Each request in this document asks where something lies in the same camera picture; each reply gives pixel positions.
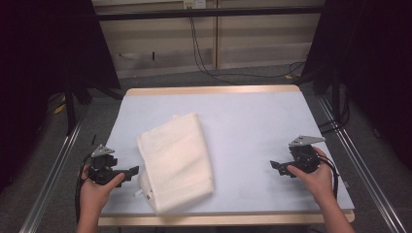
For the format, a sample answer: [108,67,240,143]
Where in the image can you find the aluminium floor rail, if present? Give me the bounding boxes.
[18,117,85,233]
[316,95,408,233]

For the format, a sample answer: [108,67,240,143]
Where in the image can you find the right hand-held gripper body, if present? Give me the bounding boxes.
[286,135,326,175]

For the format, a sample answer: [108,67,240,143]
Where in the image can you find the person's right hand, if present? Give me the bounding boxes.
[286,147,335,207]

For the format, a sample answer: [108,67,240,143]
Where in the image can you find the wooden table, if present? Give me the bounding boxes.
[97,84,356,227]

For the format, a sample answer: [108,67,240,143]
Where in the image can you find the white wall outlet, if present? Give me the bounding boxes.
[182,0,208,10]

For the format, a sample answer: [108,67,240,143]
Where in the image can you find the light blue mat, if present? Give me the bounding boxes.
[100,89,356,218]

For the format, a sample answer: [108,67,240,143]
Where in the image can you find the right hand-held gripper black cable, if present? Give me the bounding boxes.
[317,153,340,201]

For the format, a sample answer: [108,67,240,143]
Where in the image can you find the black horizontal bar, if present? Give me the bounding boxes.
[96,5,326,21]

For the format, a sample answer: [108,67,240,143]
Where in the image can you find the yellow tape piece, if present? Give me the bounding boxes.
[52,102,68,116]

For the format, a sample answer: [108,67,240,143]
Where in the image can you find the white towel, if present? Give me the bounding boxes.
[133,112,216,216]

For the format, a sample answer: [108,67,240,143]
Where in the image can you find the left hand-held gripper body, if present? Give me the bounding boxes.
[86,144,131,188]

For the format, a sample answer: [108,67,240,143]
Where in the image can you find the black hanging cable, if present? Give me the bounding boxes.
[189,16,307,86]

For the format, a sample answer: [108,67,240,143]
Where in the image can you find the black curtain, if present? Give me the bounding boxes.
[302,0,412,171]
[0,0,121,193]

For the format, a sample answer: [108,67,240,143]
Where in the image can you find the black metal stand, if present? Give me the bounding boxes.
[62,76,124,136]

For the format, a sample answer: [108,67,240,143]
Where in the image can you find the black floor cables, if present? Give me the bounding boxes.
[318,93,352,136]

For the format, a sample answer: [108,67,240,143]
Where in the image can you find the person's left hand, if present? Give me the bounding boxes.
[78,164,126,216]

